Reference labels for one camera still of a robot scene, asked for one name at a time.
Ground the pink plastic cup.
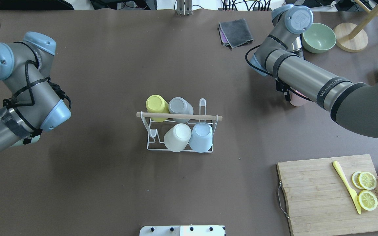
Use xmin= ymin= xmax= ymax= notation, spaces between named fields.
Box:
xmin=290 ymin=90 xmax=309 ymax=107

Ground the white wire cup holder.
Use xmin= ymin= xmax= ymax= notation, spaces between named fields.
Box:
xmin=136 ymin=95 xmax=222 ymax=153

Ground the lemon slice lower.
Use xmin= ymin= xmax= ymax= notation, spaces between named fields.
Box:
xmin=358 ymin=190 xmax=378 ymax=211

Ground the aluminium frame post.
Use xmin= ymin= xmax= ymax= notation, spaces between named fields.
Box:
xmin=175 ymin=0 xmax=193 ymax=15

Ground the lemon slice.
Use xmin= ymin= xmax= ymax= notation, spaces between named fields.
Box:
xmin=358 ymin=190 xmax=378 ymax=211
xmin=351 ymin=171 xmax=377 ymax=190

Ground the wooden mug tree stand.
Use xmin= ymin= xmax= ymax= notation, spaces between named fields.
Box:
xmin=333 ymin=0 xmax=378 ymax=53

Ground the mint green bowl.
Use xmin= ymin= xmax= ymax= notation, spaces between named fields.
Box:
xmin=302 ymin=23 xmax=337 ymax=54

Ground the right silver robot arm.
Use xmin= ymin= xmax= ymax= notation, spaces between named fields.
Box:
xmin=246 ymin=4 xmax=378 ymax=138

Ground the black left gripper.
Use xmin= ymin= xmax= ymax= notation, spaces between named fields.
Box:
xmin=22 ymin=129 xmax=43 ymax=145

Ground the grey cup on holder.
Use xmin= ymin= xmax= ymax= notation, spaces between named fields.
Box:
xmin=168 ymin=97 xmax=194 ymax=115

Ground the light blue cup on holder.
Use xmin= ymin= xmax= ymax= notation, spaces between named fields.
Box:
xmin=189 ymin=122 xmax=213 ymax=153

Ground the yellow cup on holder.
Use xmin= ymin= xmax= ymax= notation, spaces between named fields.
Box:
xmin=146 ymin=95 xmax=169 ymax=113

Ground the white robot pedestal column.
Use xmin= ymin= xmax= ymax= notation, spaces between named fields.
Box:
xmin=139 ymin=225 xmax=226 ymax=236

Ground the white cup on holder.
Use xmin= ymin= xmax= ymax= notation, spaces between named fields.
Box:
xmin=164 ymin=123 xmax=192 ymax=152

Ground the lemon slice upper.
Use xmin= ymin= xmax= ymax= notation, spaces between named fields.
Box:
xmin=351 ymin=171 xmax=377 ymax=190

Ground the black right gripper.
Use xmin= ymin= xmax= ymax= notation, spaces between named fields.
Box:
xmin=275 ymin=79 xmax=291 ymax=101

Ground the grey folded cloth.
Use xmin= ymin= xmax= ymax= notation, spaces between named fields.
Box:
xmin=218 ymin=18 xmax=254 ymax=49

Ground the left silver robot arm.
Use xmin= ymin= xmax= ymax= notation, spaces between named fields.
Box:
xmin=0 ymin=31 xmax=72 ymax=152

